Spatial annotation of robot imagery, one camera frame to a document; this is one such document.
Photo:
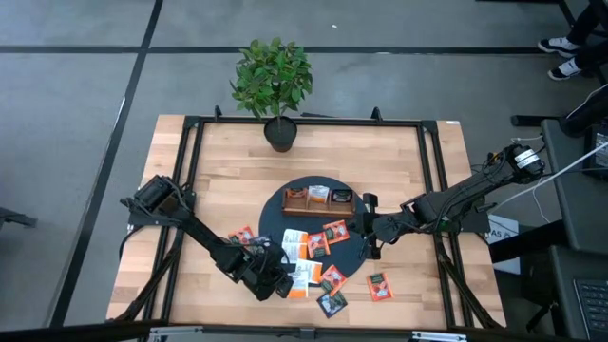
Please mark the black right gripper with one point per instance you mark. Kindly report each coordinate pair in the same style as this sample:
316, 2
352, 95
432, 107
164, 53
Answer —
392, 224

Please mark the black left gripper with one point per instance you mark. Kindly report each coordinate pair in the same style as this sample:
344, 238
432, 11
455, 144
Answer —
256, 273

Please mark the white and orange tea packet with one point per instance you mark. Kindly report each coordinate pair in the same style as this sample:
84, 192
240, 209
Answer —
294, 236
299, 288
318, 193
309, 271
293, 252

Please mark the black tea packet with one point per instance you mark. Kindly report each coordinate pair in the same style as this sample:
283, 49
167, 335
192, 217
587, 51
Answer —
259, 240
342, 195
332, 304

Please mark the wooden three-compartment tray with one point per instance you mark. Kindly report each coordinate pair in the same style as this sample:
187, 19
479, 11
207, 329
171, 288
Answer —
304, 210

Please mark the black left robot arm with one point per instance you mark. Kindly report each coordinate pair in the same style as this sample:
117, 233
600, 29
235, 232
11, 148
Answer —
204, 235

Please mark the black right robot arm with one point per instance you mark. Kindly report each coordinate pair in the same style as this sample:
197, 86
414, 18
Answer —
470, 187

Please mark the round dark woven placemat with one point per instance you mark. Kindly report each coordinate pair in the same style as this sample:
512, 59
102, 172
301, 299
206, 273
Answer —
344, 259

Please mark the white paper sheet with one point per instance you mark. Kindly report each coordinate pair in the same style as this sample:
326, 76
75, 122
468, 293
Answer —
503, 228

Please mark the black desk beam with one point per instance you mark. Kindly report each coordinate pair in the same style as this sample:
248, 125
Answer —
527, 242

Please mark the green potted plant black pot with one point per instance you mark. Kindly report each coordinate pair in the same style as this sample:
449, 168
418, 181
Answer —
273, 76

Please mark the dark grey desk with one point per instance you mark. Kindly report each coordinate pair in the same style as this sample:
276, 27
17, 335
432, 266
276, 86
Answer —
563, 294
570, 214

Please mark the black keyboard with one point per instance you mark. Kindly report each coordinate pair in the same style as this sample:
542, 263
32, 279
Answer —
594, 304

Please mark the black device with label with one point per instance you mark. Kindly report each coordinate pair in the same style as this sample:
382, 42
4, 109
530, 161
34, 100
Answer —
599, 161

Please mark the black chair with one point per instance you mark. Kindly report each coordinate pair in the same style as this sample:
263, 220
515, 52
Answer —
584, 119

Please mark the person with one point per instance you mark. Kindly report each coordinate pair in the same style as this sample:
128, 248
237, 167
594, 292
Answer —
563, 43

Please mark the black furniture leg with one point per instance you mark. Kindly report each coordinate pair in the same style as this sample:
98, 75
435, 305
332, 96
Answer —
14, 216

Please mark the black frame knob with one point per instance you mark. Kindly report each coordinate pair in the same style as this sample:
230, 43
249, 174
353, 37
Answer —
217, 114
376, 114

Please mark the silver metal bracket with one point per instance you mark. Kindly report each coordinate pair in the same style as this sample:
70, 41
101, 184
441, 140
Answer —
439, 336
178, 331

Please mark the black aluminium rig frame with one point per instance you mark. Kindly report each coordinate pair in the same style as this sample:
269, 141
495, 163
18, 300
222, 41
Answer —
309, 120

